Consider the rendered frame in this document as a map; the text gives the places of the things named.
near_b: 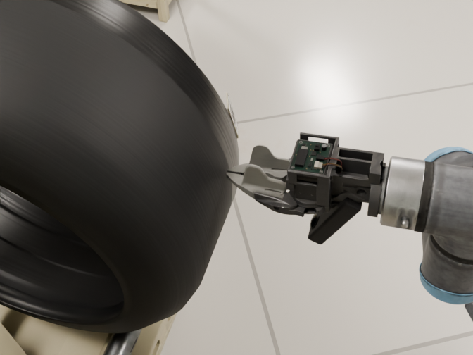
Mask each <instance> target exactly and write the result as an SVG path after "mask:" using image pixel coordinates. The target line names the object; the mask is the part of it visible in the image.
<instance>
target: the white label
mask: <svg viewBox="0 0 473 355"><path fill-rule="evenodd" d="M226 100H227V110H228V113H229V116H230V118H231V120H232V124H233V126H234V130H235V132H236V137H237V138H239V134H238V127H237V120H236V117H235V114H234V110H233V108H232V104H231V101H230V99H229V95H228V93H227V92H226Z"/></svg>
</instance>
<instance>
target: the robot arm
mask: <svg viewBox="0 0 473 355"><path fill-rule="evenodd" d="M308 137H315V138H321V139H328V143H324V142H314V141H308ZM226 175H227V177H228V178H229V180H230V181H231V182H232V183H233V184H234V185H235V186H237V187H238V188H239V189H240V190H241V191H242V192H244V193H246V194H247V195H249V196H250V197H252V198H254V199H255V200H256V201H257V202H258V203H260V204H262V205H263V206H266V207H267V208H269V209H271V210H272V211H275V212H277V213H281V214H286V215H297V216H301V217H303V216H304V215H305V214H314V215H313V217H312V219H311V221H310V230H309V234H308V239H309V240H311V241H313V242H315V243H317V244H323V243H324V242H326V241H327V240H328V239H329V238H330V237H331V236H332V235H333V234H334V233H335V232H337V231H338V230H339V229H340V228H341V227H343V226H344V225H345V224H346V223H347V222H348V221H349V220H350V219H351V218H352V217H353V216H355V215H356V214H357V213H358V212H359V211H361V208H362V203H363V202H364V203H369V204H368V210H367V215H368V216H372V217H378V214H380V215H381V218H380V223H381V225H385V226H389V227H394V228H401V229H406V230H414V231H415V232H421V233H422V248H423V257H422V262H421V264H420V267H419V272H420V281H421V283H422V285H423V287H424V288H425V290H426V291H427V292H428V293H430V295H431V296H433V297H434V298H436V299H438V300H440V301H443V302H445V303H448V304H457V305H461V304H468V303H471V302H473V152H472V151H470V150H469V149H466V148H463V147H444V148H442V149H438V150H436V151H434V152H432V153H431V154H430V155H428V157H426V158H425V159H424V160H418V159H413V158H403V157H397V156H392V157H391V158H390V161H389V166H386V163H384V153H381V152H375V151H365V150H359V149H349V148H344V147H339V137H332V136H326V135H316V134H310V133H304V132H300V139H298V140H297V141H296V145H295V147H294V152H293V154H292V157H291V158H289V159H286V158H278V157H276V156H274V155H273V154H272V152H271V151H270V150H269V148H268V147H267V146H264V145H256V146H254V148H253V151H252V154H251V159H250V161H249V163H244V164H241V165H238V166H235V167H232V168H229V169H228V170H227V173H226ZM287 190H289V192H286V191H287Z"/></svg>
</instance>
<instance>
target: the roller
mask: <svg viewBox="0 0 473 355"><path fill-rule="evenodd" d="M141 331H142V329H140V330H136V331H132V332H124V333H113V334H112V336H111V338H110V341H109V343H108V345H107V347H106V349H105V351H104V353H103V355H131V354H132V351H133V349H134V347H135V344H136V343H137V340H138V338H139V336H140V333H141Z"/></svg>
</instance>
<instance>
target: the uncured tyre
mask: <svg viewBox="0 0 473 355"><path fill-rule="evenodd" d="M238 165H239V146H238V141H237V136H236V132H235V130H234V126H233V124H232V120H231V118H230V116H229V114H228V112H227V109H226V107H225V105H224V104H223V102H222V100H221V98H220V96H219V94H218V93H217V91H216V90H215V88H214V86H213V85H212V84H211V82H210V81H209V79H208V78H207V77H206V76H205V74H204V73H203V71H202V70H201V69H200V68H199V67H198V66H197V65H196V63H195V62H194V61H193V60H192V59H191V58H190V56H189V55H188V54H187V53H186V52H185V51H184V50H183V49H182V48H181V47H180V46H179V45H178V44H177V43H176V42H175V41H174V40H173V39H172V38H170V37H169V36H168V35H167V34H166V33H165V32H164V31H162V30H161V29H160V28H159V27H158V26H157V25H155V24H154V23H152V22H151V21H150V20H149V19H148V18H146V17H145V16H143V15H142V14H141V13H139V12H138V11H136V10H134V9H133V8H131V7H130V6H128V5H127V4H124V3H123V2H121V1H119V0H0V304H1V305H3V306H5V307H8V308H10V309H13V310H15V311H18V312H20V313H24V314H25V315H28V316H32V317H34V318H38V319H40V320H44V321H46V322H50V323H54V324H57V325H62V326H65V327H68V328H74V329H78V330H85V331H90V332H102V333H124V332H132V331H136V330H140V329H142V328H145V327H147V326H149V325H152V324H154V323H157V322H159V321H161V320H164V319H166V318H169V317H170V316H173V315H175V314H176V313H177V312H179V311H180V310H181V309H182V308H183V307H184V306H185V305H186V303H187V302H188V301H189V300H190V299H191V297H192V296H193V295H194V293H195V292H196V290H197V289H198V288H199V286H200V284H201V282H202V280H203V277H204V275H205V272H206V269H207V267H208V264H209V262H210V259H211V256H212V255H213V251H214V249H215V246H216V244H217V241H218V238H219V236H220V233H221V231H222V228H223V225H224V224H225V221H226V218H227V215H228V213H229V210H230V208H231V205H232V202H233V200H234V197H235V194H236V192H237V186H235V185H234V184H233V183H232V182H231V181H230V180H229V178H228V177H227V175H226V173H227V170H228V169H229V168H232V167H235V166H238Z"/></svg>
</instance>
